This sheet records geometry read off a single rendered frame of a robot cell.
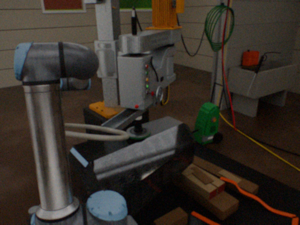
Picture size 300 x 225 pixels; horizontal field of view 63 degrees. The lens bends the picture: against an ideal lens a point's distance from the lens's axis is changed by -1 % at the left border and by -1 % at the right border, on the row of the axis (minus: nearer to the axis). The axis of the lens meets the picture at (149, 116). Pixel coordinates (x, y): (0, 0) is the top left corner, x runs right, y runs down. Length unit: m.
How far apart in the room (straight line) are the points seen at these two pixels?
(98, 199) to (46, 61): 0.54
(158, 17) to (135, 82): 0.80
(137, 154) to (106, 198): 1.11
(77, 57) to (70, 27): 7.19
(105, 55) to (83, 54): 1.91
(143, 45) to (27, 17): 6.12
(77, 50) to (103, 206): 0.56
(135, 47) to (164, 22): 0.69
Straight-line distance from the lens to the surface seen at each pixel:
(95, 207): 0.96
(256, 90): 4.63
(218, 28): 4.45
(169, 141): 2.28
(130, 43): 1.84
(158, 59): 2.30
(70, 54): 0.81
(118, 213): 0.96
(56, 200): 0.93
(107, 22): 2.76
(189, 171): 2.74
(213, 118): 3.58
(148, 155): 2.11
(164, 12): 2.44
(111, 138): 1.34
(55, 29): 7.90
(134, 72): 1.89
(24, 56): 0.82
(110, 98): 2.93
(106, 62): 2.75
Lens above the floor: 1.83
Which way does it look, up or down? 23 degrees down
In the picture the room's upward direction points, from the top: 1 degrees counter-clockwise
